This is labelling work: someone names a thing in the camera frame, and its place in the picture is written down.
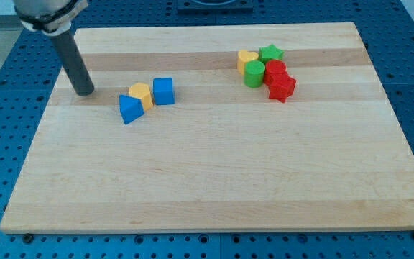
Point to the blue triangle block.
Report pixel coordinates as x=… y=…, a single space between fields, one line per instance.
x=130 y=108

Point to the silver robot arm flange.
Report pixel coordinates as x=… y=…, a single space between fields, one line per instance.
x=51 y=17

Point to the light wooden board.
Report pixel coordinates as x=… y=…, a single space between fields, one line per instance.
x=223 y=157

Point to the blue cube block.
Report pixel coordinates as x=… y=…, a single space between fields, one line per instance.
x=163 y=91

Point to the green cylinder block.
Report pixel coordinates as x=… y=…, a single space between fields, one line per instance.
x=254 y=72

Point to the yellow hexagon block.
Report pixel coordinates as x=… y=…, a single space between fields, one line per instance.
x=142 y=92

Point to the yellow heart block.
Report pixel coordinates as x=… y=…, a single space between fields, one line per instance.
x=243 y=57

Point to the red star block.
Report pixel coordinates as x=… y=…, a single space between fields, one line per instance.
x=281 y=87

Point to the red cylinder block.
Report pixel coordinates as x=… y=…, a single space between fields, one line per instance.
x=274 y=68

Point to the green star block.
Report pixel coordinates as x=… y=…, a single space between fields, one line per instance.
x=271 y=52

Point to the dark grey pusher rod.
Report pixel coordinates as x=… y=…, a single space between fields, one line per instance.
x=73 y=64

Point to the black bolt front left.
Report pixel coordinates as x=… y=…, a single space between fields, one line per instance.
x=27 y=238

